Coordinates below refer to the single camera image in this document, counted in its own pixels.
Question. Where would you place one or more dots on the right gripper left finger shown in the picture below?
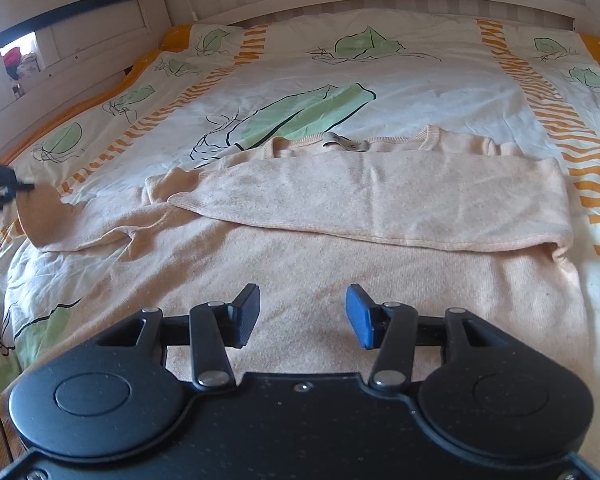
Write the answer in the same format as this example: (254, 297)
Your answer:
(207, 331)

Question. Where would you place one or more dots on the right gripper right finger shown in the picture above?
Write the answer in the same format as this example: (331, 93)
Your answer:
(395, 330)

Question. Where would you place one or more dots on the beige knit sweater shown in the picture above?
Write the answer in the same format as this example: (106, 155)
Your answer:
(436, 221)

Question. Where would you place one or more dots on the white side cabinet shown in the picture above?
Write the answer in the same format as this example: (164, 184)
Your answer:
(68, 27)

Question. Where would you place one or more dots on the leaf patterned duvet cover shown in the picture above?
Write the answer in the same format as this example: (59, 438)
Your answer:
(351, 77)

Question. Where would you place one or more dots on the orange bed sheet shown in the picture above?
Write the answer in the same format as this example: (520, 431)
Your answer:
(62, 94)

